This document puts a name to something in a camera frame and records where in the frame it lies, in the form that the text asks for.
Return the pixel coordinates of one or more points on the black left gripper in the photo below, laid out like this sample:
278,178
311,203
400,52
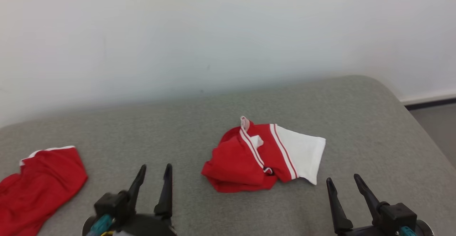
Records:
149,227

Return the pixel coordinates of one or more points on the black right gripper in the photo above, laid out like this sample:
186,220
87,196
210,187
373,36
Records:
363,231

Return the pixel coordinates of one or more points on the red and white jersey shirt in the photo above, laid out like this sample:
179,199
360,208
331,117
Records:
242,161

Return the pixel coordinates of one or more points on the red shorts with white trim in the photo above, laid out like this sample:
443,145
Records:
39,186

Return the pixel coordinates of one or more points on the grey fabric sofa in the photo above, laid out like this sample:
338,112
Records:
213,214

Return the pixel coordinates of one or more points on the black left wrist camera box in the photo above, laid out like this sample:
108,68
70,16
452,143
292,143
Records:
112,204

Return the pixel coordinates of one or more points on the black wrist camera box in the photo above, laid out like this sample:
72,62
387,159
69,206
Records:
399,214
112,204

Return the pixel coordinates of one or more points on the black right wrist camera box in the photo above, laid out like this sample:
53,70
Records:
399,214

